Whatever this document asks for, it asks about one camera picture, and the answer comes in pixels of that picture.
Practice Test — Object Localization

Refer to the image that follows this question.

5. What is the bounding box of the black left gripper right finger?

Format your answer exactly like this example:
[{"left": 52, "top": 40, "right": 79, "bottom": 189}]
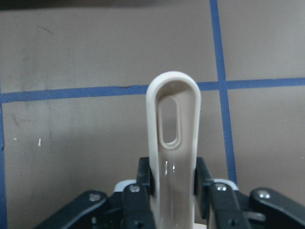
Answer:
[{"left": 194, "top": 157, "right": 305, "bottom": 229}]

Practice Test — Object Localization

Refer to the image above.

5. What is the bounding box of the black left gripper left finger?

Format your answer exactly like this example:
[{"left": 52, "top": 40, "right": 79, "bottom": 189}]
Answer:
[{"left": 37, "top": 157, "right": 156, "bottom": 229}]

